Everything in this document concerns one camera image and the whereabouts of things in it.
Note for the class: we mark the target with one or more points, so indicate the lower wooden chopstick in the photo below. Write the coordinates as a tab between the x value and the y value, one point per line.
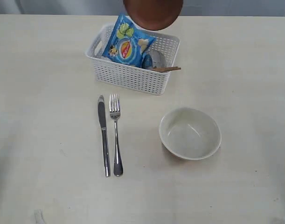
168	70

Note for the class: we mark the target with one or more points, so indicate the dark brown round plate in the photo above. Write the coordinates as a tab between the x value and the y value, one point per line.
153	15

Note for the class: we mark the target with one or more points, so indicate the pale green ceramic bowl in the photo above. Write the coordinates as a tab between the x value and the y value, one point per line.
190	134

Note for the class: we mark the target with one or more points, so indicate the silver table knife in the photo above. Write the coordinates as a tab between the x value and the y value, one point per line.
102	121

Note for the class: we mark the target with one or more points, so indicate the wooden chopstick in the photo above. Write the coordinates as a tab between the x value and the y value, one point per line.
168	68

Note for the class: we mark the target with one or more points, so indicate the stainless steel cup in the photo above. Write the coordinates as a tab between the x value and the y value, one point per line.
153	60

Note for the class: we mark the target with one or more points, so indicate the white perforated plastic basket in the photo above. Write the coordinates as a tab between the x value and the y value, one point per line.
125	76

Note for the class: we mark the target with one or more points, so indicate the silver fork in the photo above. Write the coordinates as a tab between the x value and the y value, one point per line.
114	108

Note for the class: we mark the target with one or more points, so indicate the upper wooden chopstick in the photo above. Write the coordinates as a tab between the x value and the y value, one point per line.
168	68

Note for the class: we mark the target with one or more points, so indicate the blue chips bag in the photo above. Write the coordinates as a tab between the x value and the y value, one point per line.
127	44

